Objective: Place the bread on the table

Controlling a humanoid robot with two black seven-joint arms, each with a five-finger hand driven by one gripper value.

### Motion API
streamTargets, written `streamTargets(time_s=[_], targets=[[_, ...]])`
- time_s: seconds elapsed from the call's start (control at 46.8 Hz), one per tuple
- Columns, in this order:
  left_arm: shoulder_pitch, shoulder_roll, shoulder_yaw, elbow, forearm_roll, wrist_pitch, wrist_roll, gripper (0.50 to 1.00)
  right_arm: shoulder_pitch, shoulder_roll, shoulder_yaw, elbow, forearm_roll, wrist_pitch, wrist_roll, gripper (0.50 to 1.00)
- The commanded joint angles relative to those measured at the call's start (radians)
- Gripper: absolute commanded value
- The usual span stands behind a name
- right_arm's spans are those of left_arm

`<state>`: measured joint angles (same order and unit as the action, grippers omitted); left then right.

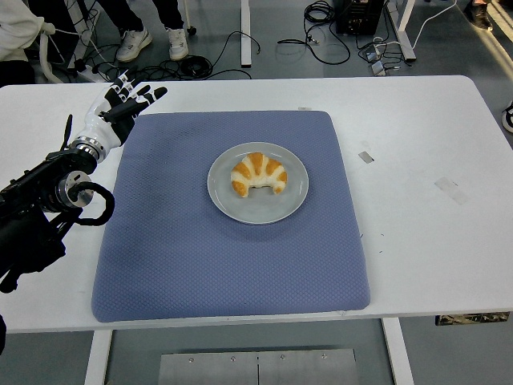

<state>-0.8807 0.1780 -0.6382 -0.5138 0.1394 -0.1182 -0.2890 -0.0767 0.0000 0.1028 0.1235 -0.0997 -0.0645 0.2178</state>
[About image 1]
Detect person's black white shoe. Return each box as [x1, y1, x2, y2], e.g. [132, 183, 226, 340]
[500, 99, 513, 134]

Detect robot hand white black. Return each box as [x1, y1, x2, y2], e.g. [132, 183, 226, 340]
[73, 68, 168, 151]

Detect black cable loops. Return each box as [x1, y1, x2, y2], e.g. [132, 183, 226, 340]
[276, 0, 353, 65]

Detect white background desk leg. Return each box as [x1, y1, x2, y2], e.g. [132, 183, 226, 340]
[239, 0, 252, 67]
[390, 0, 417, 62]

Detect grey round plate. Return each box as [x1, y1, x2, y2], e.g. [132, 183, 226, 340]
[206, 141, 310, 225]

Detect white chair frame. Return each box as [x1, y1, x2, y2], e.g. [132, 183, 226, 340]
[38, 32, 66, 84]

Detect seated person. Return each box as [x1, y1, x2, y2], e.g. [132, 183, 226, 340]
[0, 0, 56, 87]

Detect white power strip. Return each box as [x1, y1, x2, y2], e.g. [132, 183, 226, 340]
[75, 59, 100, 83]

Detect standing person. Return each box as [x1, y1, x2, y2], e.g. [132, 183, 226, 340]
[94, 0, 189, 63]

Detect person's dark shoe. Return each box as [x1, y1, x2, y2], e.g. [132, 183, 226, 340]
[464, 0, 494, 32]

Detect black cable coil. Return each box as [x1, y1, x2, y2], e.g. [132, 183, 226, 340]
[160, 55, 252, 81]

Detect blue quilted mat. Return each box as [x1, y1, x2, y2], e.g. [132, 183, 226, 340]
[91, 110, 371, 324]

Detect black equipment box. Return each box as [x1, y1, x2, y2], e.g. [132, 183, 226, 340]
[335, 0, 386, 35]

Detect white table leg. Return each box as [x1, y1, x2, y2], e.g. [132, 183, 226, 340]
[83, 329, 114, 385]
[380, 317, 415, 385]

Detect croissant bread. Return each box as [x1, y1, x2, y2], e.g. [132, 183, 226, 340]
[230, 152, 289, 198]

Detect large clear tape piece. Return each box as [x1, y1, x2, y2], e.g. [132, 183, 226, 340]
[434, 176, 471, 206]

